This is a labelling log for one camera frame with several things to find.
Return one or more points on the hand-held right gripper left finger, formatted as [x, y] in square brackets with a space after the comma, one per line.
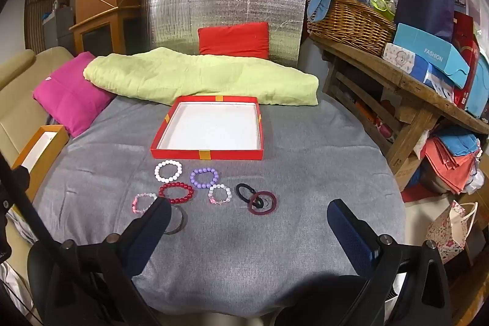
[152, 231]

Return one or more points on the grey metal cabinet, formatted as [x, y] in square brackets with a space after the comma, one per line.
[57, 28]

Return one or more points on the red gift box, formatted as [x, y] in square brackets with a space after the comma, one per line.
[464, 32]

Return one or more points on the silver foil insulation mat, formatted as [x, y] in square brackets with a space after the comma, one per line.
[214, 1]

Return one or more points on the floral paper gift bag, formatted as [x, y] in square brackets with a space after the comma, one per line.
[447, 230]

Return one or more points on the teal box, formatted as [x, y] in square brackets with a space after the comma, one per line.
[479, 89]

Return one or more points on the wicker basket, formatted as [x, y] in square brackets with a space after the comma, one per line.
[351, 24]

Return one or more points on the blue and white box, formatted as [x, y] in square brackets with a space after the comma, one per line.
[429, 76]

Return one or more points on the pink pillow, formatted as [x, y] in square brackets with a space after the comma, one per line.
[68, 93]

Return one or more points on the orange cardboard box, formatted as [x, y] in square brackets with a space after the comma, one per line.
[55, 130]

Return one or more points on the white floral box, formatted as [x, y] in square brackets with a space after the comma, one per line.
[397, 56]

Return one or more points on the silver cuff bangle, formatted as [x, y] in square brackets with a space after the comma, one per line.
[184, 221]

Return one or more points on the stack of coral cloths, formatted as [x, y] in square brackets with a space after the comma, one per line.
[447, 161]

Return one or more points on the red pillow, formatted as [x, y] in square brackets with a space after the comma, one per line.
[233, 39]

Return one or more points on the red cardboard box tray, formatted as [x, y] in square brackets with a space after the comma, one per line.
[210, 127]

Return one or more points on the light blue cardboard box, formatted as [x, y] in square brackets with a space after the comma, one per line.
[428, 47]

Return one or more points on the light green blanket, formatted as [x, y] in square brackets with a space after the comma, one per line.
[191, 74]

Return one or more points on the wooden side table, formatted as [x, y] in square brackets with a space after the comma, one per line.
[412, 85]

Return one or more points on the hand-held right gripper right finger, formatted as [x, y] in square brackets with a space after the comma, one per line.
[352, 239]

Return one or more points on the beige sofa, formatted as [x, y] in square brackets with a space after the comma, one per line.
[23, 81]

